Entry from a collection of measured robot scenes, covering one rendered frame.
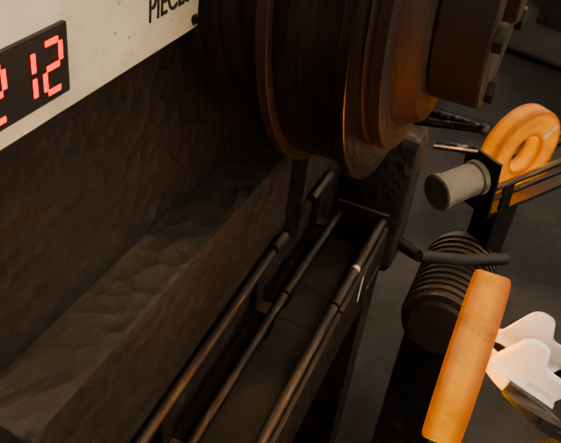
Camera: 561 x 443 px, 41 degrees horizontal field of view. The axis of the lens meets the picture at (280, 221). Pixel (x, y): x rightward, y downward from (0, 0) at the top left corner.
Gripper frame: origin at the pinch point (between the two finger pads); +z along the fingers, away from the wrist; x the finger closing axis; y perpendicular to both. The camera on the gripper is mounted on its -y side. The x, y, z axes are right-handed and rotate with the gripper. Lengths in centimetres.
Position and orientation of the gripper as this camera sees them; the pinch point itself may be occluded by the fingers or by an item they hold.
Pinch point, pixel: (474, 342)
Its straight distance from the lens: 68.1
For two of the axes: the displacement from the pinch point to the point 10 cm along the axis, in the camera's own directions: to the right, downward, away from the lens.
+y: 3.4, -6.8, -6.5
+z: -8.5, -5.2, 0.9
